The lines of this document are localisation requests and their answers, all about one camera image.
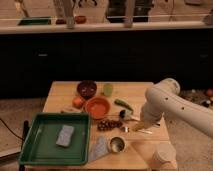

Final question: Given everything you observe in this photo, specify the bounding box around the yellow banana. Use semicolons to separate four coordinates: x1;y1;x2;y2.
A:
132;122;146;131

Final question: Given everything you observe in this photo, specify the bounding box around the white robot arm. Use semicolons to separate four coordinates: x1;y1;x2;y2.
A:
141;78;213;138

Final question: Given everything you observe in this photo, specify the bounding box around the small metal cup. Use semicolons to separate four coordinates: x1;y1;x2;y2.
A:
109;137;125;153

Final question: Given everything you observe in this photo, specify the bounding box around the green plastic cup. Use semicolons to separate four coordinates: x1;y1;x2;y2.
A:
103;83;113;97

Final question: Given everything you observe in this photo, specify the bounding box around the green cucumber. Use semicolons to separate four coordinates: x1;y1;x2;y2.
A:
114;99;133;111

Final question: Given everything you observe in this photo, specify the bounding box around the wooden table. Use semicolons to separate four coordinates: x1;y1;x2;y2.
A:
24;81;178;171

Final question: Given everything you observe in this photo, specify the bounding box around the white round container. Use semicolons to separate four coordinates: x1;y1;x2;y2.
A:
153;142;176;163

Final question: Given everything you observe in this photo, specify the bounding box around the bunch of dark grapes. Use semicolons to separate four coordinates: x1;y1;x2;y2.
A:
97;119;123;131

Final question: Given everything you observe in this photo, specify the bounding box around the orange bowl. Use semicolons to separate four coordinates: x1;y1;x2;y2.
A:
84;97;110;120

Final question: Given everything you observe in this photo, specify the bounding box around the grey cloth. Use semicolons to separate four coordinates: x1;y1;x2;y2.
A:
88;136;109;162

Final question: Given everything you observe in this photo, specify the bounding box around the dark brown bowl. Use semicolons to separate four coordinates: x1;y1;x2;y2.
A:
77;80;97;99

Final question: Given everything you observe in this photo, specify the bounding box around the red tomato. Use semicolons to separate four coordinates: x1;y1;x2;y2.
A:
72;96;84;109

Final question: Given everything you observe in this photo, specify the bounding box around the grey sponge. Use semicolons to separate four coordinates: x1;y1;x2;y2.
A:
56;125;75;147

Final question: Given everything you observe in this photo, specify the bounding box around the green plastic tray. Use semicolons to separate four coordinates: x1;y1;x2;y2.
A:
18;113;91;166

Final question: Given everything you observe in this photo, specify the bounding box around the red bowl on shelf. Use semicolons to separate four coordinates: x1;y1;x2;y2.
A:
74;16;87;24

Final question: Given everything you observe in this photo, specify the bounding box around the green tray on shelf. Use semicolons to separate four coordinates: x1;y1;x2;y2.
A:
18;17;51;26

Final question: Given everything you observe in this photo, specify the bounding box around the metal spoon black handle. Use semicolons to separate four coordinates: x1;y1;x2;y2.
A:
119;110;140;121

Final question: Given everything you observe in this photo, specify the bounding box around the black cable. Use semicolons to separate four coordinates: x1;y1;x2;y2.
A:
0;118;25;142

